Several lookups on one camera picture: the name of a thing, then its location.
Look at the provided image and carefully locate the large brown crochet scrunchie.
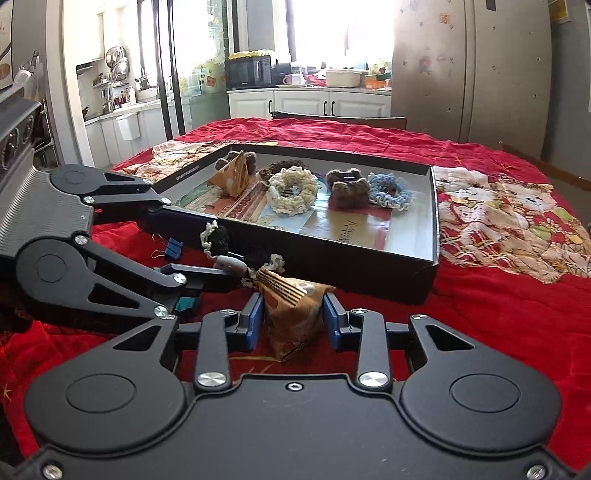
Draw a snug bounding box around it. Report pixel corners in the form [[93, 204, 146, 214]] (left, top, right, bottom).
[[258, 159, 316, 186]]

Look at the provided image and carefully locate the bright window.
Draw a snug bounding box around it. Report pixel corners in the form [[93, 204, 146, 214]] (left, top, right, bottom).
[[285, 0, 399, 71]]

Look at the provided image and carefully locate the white cabinet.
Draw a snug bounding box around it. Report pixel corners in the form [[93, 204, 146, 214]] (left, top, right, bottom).
[[226, 87, 393, 122]]

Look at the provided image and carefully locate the white plastic basin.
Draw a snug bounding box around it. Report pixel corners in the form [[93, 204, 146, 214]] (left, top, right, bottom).
[[325, 69, 363, 88]]

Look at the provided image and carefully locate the blue binder clip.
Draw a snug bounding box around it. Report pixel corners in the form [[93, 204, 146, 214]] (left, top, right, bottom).
[[151, 233, 185, 261]]

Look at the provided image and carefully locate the grey refrigerator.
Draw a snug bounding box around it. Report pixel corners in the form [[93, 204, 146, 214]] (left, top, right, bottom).
[[391, 0, 553, 161]]

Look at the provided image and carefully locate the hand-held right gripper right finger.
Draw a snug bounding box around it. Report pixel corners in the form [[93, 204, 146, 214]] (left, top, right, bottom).
[[322, 292, 479, 390]]

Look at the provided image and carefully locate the tan triangular packet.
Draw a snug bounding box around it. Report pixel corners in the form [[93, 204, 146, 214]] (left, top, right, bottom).
[[209, 151, 254, 199], [255, 267, 337, 364]]

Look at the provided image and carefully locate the wall picture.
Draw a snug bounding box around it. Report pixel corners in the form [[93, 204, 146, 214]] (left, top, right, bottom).
[[0, 0, 15, 89]]

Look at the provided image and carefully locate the black cardboard box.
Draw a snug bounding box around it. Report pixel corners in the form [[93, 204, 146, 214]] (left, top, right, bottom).
[[136, 142, 441, 306]]

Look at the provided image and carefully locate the white hanging bin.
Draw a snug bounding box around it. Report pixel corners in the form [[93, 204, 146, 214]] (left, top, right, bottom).
[[115, 112, 142, 142]]

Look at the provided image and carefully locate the red printed blanket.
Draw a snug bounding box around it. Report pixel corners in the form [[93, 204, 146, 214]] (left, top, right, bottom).
[[0, 116, 591, 464]]

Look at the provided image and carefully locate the black microwave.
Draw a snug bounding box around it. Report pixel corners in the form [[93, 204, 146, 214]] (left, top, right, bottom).
[[224, 54, 273, 91]]

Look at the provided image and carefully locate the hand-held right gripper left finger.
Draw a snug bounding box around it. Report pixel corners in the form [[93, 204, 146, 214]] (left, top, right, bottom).
[[110, 292, 266, 390]]

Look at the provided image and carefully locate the metal dish rack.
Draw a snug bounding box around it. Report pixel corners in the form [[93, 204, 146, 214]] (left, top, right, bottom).
[[103, 43, 136, 87]]

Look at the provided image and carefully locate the kitchen counter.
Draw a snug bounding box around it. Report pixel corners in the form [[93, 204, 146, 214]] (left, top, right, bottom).
[[82, 98, 165, 169]]

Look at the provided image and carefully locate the illustrated textbook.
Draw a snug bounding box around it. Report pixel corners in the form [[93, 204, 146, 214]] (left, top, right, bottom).
[[178, 178, 419, 254]]

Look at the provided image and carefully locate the black scrunchie with lace trim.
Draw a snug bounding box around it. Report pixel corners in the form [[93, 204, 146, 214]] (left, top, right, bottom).
[[200, 220, 287, 289]]

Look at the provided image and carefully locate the brown crochet hair tie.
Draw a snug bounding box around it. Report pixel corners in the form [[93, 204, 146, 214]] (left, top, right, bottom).
[[324, 169, 370, 208], [217, 148, 260, 175]]

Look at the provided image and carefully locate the blue crochet scrunchie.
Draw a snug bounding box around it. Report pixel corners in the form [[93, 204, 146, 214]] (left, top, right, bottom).
[[368, 172, 408, 212]]

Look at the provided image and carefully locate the sliding glass door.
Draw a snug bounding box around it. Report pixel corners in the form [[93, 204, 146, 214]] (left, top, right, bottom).
[[168, 0, 232, 136]]

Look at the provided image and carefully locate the wooden chair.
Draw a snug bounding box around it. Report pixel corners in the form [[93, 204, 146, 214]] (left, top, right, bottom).
[[270, 110, 407, 132]]

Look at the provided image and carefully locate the cream crochet scrunchie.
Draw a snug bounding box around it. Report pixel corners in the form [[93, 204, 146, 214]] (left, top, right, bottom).
[[266, 167, 321, 215]]

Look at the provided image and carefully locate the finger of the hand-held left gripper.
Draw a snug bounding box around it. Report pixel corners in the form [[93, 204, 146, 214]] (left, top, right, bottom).
[[85, 171, 219, 234], [87, 241, 246, 320]]

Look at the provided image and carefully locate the teal binder clip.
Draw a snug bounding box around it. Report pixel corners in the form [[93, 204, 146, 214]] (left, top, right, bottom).
[[174, 296, 201, 320]]

